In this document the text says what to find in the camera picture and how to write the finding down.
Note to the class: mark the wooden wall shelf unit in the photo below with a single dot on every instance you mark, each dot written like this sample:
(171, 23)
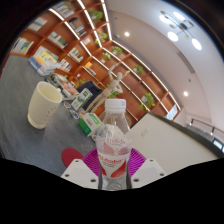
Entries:
(100, 50)

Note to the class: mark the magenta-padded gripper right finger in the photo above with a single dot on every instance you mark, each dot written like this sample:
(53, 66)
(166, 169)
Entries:
(148, 171)

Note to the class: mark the ceiling lamp with round bulbs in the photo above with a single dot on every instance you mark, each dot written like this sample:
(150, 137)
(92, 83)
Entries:
(172, 36)

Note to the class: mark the cream paper cup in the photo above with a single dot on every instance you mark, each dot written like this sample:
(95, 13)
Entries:
(43, 106)

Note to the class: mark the round recessed ceiling light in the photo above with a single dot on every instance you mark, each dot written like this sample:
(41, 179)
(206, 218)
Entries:
(126, 34)
(185, 94)

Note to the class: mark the clear plastic water bottle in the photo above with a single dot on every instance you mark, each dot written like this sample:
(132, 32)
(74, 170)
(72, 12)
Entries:
(114, 146)

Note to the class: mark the black curtain rail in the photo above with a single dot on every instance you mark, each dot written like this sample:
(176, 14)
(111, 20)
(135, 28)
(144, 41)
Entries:
(205, 124)

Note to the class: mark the ceiling air vent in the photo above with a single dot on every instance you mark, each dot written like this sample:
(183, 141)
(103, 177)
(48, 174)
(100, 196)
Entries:
(186, 62)

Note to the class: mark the colourful book stack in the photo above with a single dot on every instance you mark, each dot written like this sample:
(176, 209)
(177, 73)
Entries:
(43, 61)

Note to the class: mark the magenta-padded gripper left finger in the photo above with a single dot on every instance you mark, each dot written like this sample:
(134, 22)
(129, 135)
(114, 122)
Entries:
(78, 171)

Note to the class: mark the green and white box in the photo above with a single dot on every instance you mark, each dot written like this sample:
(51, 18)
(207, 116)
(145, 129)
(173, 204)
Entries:
(89, 124)

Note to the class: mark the low stack of magazines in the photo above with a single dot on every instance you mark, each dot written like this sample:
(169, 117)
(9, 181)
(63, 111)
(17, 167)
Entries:
(65, 86)

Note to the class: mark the flat round red coaster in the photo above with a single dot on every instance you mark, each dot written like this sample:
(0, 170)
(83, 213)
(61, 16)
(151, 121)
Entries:
(70, 156)

